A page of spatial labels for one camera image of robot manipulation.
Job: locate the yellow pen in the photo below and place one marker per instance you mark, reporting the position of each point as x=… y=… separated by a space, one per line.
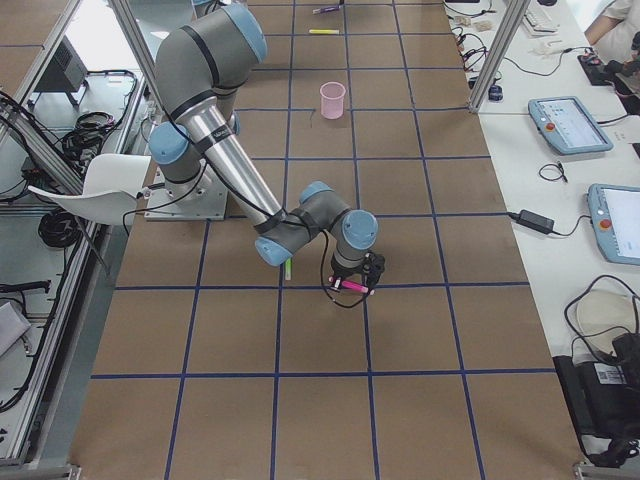
x=324 y=31

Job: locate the green pen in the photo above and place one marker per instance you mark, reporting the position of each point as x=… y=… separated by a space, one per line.
x=288 y=269

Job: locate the person in white shirt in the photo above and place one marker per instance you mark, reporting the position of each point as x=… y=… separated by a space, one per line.
x=619 y=21

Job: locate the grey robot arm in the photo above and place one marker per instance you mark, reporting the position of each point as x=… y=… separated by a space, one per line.
x=198 y=69

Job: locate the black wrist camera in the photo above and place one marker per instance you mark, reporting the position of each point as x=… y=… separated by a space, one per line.
x=373 y=266

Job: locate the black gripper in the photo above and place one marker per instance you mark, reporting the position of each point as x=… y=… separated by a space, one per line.
x=346 y=274

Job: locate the blue teach pendant far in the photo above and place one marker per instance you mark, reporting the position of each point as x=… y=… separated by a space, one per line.
x=567 y=126

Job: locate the pink mesh cup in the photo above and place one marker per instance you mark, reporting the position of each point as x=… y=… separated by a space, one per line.
x=332 y=100

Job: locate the aluminium frame post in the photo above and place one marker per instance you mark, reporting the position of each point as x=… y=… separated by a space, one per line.
x=505 y=33

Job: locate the purple pen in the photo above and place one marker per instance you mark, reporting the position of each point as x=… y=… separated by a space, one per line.
x=326 y=9

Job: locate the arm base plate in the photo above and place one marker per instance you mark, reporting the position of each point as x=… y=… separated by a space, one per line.
x=191 y=201

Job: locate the pink pen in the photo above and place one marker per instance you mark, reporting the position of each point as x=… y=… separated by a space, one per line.
x=352 y=286

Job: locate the blue teach pendant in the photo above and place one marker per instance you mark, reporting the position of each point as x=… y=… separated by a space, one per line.
x=614 y=213
x=567 y=126

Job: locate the blue teach pendant near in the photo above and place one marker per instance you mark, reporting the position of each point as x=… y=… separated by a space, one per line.
x=614 y=213

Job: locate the white plastic chair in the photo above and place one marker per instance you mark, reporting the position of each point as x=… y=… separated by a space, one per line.
x=110 y=188

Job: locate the black power adapter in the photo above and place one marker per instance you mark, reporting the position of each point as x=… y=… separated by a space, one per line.
x=533 y=221

